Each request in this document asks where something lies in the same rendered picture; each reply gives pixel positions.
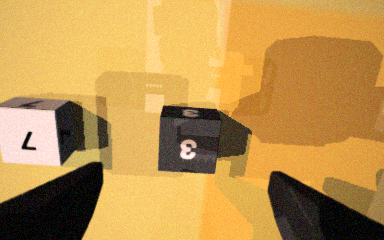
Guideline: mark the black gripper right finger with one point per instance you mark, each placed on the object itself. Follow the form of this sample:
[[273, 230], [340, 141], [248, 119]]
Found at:
[[303, 213]]

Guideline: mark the black block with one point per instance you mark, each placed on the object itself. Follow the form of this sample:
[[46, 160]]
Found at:
[[188, 139]]

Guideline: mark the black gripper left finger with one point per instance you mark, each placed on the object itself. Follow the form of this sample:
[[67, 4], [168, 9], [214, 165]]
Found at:
[[60, 209]]

